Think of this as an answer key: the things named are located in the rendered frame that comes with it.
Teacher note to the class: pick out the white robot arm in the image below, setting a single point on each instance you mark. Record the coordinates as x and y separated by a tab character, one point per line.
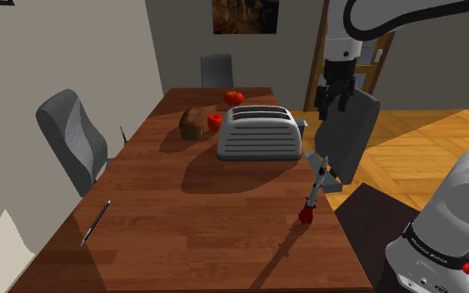
455	203

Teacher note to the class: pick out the brown wooden table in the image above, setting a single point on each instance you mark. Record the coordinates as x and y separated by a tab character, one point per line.
185	227

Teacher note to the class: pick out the dark robot stand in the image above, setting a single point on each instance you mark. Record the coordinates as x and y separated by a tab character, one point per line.
372	227

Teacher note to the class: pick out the dark brown wall picture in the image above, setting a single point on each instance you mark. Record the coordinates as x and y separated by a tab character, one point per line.
244	16

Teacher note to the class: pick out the brown bread loaf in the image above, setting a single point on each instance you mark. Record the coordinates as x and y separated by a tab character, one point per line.
192	123

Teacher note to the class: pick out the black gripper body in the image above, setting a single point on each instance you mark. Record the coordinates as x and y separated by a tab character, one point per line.
338	73

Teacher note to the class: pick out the wooden door with glass panes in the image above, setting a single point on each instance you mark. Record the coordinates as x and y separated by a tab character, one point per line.
314	61

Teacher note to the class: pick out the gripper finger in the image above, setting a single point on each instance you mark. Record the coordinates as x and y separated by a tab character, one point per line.
322	103
345	99

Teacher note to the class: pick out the red tomato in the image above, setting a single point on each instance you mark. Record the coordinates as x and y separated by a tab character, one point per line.
233	97

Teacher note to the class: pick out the grey toy rocket red flame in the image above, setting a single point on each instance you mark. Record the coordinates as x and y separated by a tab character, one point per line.
316	188

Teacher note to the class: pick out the grey curved chair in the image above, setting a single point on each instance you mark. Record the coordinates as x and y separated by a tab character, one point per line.
71	138
216	71
345	142

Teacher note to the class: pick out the grey two-slot toaster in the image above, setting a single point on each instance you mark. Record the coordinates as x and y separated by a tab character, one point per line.
259	138

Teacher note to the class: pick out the dark pencil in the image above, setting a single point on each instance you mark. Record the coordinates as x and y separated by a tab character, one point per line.
95	223

